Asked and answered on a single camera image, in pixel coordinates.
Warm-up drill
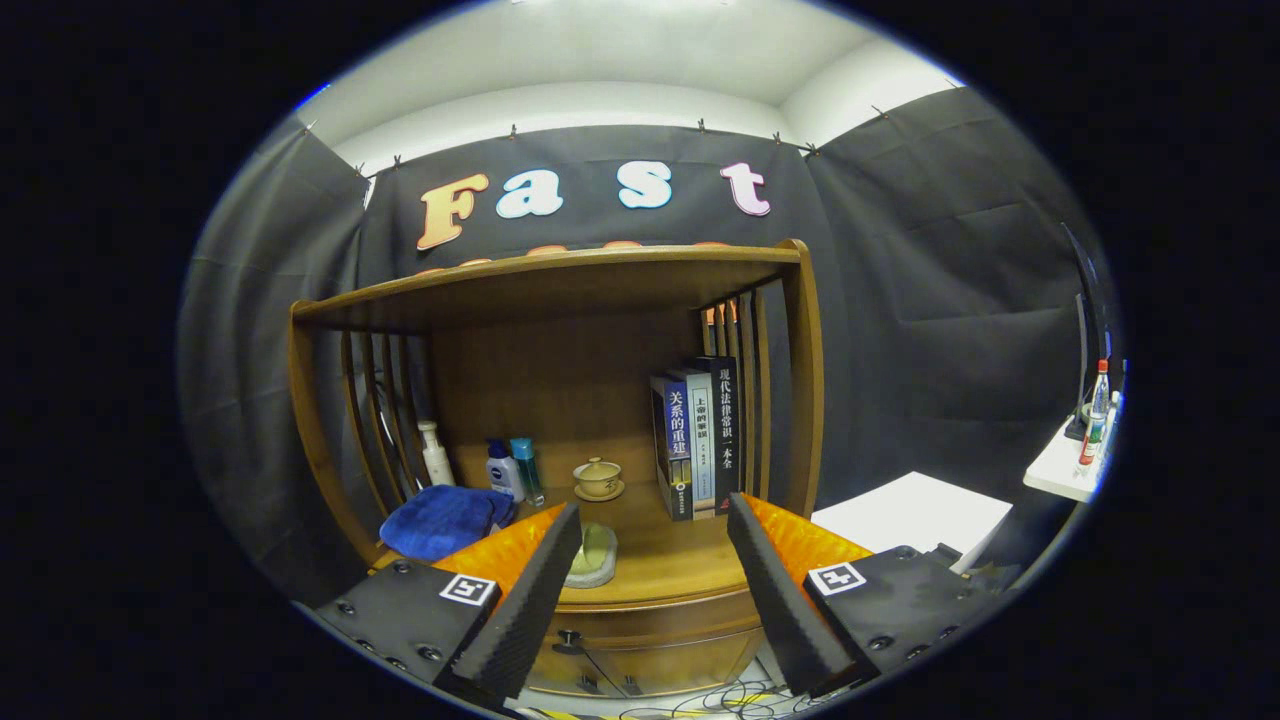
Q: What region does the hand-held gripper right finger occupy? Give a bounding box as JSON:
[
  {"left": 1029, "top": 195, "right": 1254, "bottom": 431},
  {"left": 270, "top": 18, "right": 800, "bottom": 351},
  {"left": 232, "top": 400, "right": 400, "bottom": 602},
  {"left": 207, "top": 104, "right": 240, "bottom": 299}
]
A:
[{"left": 726, "top": 493, "right": 1011, "bottom": 699}]

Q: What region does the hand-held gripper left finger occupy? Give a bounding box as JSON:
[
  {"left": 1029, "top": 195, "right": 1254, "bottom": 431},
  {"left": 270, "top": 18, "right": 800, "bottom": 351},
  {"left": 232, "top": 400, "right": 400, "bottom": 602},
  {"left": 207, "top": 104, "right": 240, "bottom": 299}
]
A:
[{"left": 315, "top": 502, "right": 584, "bottom": 707}]

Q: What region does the green brush with white base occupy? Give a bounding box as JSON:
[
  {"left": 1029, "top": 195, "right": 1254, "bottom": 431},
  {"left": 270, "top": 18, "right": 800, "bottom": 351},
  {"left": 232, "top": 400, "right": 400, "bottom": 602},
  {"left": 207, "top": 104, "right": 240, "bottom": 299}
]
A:
[{"left": 562, "top": 521, "right": 619, "bottom": 589}]

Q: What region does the wooden countertop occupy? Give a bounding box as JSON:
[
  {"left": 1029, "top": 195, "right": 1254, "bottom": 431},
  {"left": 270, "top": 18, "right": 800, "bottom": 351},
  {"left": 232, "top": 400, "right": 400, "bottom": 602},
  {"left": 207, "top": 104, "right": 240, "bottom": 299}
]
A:
[{"left": 375, "top": 480, "right": 751, "bottom": 613}]

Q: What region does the white drawer cabinet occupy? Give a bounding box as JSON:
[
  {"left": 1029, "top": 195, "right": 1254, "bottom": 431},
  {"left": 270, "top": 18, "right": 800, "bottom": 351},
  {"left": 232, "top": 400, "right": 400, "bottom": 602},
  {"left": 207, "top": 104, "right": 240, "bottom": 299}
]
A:
[{"left": 810, "top": 472, "right": 1014, "bottom": 576}]

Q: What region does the wooden cabinet with slatted shelf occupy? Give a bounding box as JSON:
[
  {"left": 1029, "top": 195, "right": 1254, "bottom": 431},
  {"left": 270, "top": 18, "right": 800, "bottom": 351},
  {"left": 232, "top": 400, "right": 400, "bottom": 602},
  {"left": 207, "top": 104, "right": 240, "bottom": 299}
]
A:
[{"left": 288, "top": 238, "right": 826, "bottom": 701}]

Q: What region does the blue towel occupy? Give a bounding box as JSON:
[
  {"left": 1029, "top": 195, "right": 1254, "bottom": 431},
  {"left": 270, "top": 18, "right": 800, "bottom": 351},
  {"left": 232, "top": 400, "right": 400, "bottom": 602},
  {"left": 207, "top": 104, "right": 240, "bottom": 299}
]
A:
[{"left": 379, "top": 485, "right": 516, "bottom": 563}]

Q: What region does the white bottle with blue cap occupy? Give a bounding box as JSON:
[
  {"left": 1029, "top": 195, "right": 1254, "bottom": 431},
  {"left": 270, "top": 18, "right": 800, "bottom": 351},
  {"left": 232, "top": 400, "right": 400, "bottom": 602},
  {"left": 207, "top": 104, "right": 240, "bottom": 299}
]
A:
[{"left": 486, "top": 439, "right": 527, "bottom": 504}]

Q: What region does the teal bottle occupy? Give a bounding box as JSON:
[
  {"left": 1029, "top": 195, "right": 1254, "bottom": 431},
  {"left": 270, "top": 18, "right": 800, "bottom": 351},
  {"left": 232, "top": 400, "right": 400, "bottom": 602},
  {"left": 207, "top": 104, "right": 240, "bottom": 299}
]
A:
[{"left": 510, "top": 437, "right": 546, "bottom": 508}]

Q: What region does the beige lidded tea cup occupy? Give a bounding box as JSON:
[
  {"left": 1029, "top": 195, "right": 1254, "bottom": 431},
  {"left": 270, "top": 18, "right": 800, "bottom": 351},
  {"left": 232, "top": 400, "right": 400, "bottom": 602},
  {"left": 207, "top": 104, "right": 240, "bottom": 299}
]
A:
[{"left": 573, "top": 457, "right": 626, "bottom": 503}]

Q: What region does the white pump bottle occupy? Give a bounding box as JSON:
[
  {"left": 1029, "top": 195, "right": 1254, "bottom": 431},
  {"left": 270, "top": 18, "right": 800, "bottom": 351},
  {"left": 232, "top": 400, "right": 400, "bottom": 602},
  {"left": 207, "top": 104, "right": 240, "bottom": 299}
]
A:
[{"left": 418, "top": 421, "right": 456, "bottom": 488}]

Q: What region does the black spine book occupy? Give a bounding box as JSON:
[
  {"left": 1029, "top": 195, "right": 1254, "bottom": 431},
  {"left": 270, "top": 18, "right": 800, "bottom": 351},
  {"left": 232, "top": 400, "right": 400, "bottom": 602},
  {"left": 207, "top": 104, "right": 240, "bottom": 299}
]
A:
[{"left": 695, "top": 356, "right": 743, "bottom": 516}]

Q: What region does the white round side table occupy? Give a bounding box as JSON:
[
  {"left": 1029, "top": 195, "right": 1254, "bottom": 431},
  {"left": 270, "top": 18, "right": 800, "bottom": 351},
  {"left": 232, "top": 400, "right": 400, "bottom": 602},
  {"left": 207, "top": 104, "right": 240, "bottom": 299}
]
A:
[{"left": 1023, "top": 415, "right": 1116, "bottom": 504}]

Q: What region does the red label water bottle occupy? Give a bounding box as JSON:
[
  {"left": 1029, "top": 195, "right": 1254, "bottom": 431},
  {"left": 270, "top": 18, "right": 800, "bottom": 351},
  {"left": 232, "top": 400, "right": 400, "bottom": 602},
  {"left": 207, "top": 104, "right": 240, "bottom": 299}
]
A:
[{"left": 1078, "top": 360, "right": 1111, "bottom": 467}]

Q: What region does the green label water bottle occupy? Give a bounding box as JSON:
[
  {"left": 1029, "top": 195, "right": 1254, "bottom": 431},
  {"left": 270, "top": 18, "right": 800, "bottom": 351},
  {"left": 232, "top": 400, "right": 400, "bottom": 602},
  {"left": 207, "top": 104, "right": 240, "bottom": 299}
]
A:
[{"left": 1100, "top": 390, "right": 1123, "bottom": 471}]

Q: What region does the tangle of floor cables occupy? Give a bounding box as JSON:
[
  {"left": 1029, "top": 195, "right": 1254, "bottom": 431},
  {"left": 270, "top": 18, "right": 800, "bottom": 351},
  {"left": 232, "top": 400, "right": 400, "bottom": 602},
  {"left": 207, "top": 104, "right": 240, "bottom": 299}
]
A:
[{"left": 580, "top": 650, "right": 801, "bottom": 720}]

